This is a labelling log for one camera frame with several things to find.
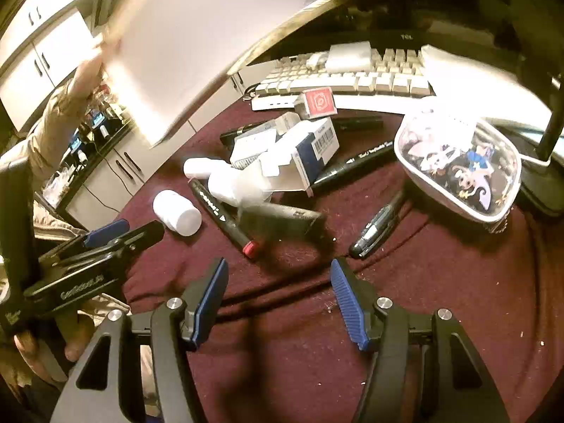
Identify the clear cartoon pouch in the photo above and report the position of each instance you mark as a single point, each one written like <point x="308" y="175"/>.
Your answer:
<point x="458" y="163"/>

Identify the crumpled white tissue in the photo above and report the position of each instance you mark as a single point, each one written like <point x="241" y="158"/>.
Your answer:
<point x="317" y="60"/>

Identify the white keyboard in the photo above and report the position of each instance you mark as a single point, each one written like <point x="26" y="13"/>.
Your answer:
<point x="379" y="83"/>

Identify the another person's forearm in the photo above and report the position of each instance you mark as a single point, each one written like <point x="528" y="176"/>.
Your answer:
<point x="48" y="127"/>

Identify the black desk lamp stand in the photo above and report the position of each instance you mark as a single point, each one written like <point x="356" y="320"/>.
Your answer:
<point x="550" y="136"/>

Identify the group of bottles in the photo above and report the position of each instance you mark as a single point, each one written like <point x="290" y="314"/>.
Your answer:
<point x="94" y="121"/>

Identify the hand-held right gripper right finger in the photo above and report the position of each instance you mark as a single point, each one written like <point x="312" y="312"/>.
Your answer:
<point x="350" y="308"/>

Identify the white wall cabinets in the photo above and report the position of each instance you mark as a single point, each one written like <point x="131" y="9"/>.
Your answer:
<point x="53" y="48"/>

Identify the beige clothing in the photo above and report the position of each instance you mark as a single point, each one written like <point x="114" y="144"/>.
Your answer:
<point x="53" y="224"/>

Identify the dark grey clip pen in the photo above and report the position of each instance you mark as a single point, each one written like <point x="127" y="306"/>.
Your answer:
<point x="376" y="227"/>

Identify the small white box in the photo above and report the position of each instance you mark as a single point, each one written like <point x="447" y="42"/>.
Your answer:
<point x="286" y="122"/>

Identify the black marker with white print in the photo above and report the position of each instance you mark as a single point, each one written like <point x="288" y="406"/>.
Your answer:
<point x="352" y="163"/>

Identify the red card box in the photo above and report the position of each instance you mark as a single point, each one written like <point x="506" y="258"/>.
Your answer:
<point x="318" y="102"/>

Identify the small white bottle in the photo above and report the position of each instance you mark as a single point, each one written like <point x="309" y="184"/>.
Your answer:
<point x="198" y="167"/>

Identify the black marker with red cap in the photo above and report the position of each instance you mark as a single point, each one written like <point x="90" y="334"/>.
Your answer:
<point x="220" y="216"/>

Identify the person's left hand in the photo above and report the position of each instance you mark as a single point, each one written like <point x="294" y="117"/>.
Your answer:
<point x="75" y="340"/>

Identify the white tissue pack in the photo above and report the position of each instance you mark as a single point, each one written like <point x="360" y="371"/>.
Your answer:
<point x="350" y="56"/>

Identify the grey patterned box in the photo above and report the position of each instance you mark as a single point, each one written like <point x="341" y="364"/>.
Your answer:
<point x="251" y="150"/>

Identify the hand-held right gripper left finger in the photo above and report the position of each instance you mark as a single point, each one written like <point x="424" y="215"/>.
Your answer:
<point x="211" y="304"/>

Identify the white pill bottle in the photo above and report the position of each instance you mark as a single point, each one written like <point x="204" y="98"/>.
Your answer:
<point x="176" y="211"/>

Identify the dark range hood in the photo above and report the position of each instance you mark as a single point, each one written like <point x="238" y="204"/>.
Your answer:
<point x="103" y="2"/>

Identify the blue and white carton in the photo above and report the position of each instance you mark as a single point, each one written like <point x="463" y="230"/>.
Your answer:
<point x="317" y="150"/>

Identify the black kitchen counter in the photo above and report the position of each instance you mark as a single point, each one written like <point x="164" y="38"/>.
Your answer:
<point x="116" y="130"/>

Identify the translucent white plastic bottle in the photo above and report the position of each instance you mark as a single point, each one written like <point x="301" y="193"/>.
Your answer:
<point x="229" y="185"/>

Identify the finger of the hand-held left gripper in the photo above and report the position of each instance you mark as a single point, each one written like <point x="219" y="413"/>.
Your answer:
<point x="132" y="239"/>
<point x="105" y="231"/>

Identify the black monitor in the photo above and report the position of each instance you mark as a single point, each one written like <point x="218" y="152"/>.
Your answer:
<point x="396" y="36"/>

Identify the gold-edged storage box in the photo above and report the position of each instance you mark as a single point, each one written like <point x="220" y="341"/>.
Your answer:
<point x="198" y="44"/>

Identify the white grid notebook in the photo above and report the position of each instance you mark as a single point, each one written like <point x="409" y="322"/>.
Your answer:
<point x="467" y="83"/>

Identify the black pen with gold band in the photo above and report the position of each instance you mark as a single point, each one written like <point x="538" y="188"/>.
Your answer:
<point x="238" y="132"/>

